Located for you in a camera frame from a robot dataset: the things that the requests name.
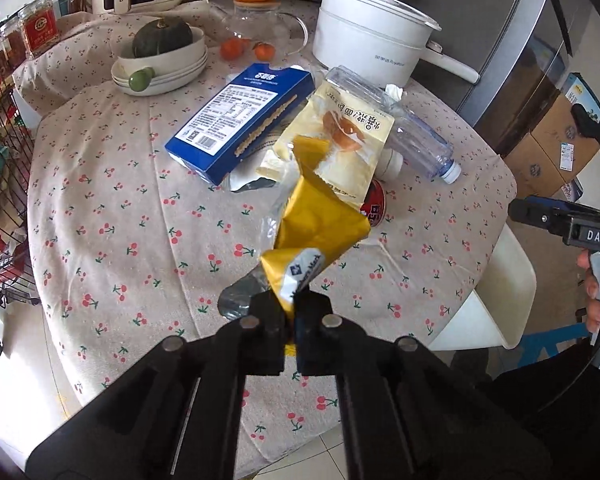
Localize pale yellow snack bag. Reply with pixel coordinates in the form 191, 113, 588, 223
256, 81, 397, 211

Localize brown filled glass jar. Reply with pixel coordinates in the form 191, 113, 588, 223
0, 15, 26, 73

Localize person's dark clothing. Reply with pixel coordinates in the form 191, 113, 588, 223
455, 330, 600, 461

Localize clear plastic bottle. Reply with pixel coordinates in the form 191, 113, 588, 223
324, 66, 462, 184

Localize silver refrigerator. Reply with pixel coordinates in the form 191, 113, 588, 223
455, 0, 600, 156

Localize blue cardboard box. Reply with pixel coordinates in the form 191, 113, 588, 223
164, 62, 316, 186

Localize black wire rack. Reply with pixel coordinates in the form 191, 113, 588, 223
0, 10, 41, 356

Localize small green round object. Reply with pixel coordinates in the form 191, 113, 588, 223
130, 69, 156, 94

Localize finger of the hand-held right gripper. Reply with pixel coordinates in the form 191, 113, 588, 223
570, 103, 600, 137
508, 197, 577, 237

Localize green pumpkin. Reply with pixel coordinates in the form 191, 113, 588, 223
132, 16, 195, 59

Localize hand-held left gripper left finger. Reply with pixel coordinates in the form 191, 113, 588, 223
27, 290, 288, 480

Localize red label glass jar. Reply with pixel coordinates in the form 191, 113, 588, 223
17, 0, 61, 58

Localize grey plastic bag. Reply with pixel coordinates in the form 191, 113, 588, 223
217, 272, 271, 322

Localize person's right hand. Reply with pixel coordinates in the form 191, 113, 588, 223
576, 250, 600, 334

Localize white electric pot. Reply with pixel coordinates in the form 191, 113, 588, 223
312, 0, 481, 88

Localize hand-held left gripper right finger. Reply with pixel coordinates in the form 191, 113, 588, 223
294, 290, 553, 480

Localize white chair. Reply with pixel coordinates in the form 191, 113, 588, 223
430, 225, 537, 351

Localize yellow snack wrapper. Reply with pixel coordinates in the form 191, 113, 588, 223
260, 135, 371, 356

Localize red round lid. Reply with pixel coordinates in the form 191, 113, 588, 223
357, 177, 387, 226

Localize cream ceramic bowl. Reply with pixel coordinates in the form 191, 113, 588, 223
117, 26, 206, 78

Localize glass teapot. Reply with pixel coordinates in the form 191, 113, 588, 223
210, 0, 309, 58

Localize blue stool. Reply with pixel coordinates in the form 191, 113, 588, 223
520, 322, 593, 376

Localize silver foil wrapper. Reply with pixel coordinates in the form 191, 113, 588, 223
228, 167, 281, 193

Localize cherry print tablecloth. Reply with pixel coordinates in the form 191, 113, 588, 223
12, 0, 518, 478

